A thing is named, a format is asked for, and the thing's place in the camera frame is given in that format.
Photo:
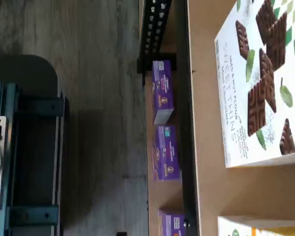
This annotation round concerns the purple Annie's snack box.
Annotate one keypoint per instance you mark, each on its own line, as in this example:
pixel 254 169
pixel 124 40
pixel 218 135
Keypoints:
pixel 166 152
pixel 170 225
pixel 162 91

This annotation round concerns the black metal shelf beam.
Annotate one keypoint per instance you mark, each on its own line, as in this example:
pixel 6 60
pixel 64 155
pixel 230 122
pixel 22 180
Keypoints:
pixel 185 123

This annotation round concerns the black perforated shelf upright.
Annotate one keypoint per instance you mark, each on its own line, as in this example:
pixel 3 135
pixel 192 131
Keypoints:
pixel 153 32

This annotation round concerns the white mint chocolate cracker box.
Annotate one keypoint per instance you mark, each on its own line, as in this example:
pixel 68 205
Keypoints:
pixel 260 81

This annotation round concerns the small white yellow-label box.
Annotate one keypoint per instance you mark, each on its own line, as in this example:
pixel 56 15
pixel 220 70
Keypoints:
pixel 238 227

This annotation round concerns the small black object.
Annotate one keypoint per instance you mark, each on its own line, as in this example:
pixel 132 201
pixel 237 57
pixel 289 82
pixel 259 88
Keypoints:
pixel 121 233

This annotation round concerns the teal metal cart frame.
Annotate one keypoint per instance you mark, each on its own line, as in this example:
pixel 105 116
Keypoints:
pixel 37 157

